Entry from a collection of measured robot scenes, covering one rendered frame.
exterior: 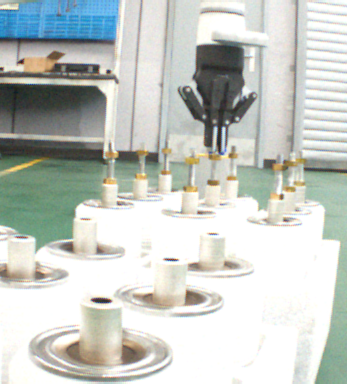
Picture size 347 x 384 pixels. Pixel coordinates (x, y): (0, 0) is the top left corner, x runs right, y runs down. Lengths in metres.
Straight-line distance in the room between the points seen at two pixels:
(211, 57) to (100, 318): 0.67
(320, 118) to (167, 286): 5.87
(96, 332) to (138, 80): 5.83
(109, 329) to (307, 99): 5.97
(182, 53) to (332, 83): 1.52
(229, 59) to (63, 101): 5.26
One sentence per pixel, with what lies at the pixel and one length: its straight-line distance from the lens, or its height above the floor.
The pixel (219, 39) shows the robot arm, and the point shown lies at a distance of 0.90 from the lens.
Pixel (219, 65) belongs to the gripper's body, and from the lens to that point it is 0.94.
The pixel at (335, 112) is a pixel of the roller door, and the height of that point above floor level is 0.59.
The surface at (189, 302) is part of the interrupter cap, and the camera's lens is 0.43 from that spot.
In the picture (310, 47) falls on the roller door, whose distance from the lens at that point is 6.28.
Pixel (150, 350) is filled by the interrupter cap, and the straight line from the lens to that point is 0.33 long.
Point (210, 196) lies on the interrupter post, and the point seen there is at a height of 0.27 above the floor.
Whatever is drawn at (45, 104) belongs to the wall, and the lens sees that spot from 6.19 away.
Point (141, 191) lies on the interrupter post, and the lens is 1.00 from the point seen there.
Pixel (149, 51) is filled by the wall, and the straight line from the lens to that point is 6.14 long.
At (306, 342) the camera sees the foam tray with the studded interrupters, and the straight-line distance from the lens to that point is 0.79.
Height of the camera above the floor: 0.37
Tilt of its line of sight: 3 degrees down
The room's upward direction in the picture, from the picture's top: 3 degrees clockwise
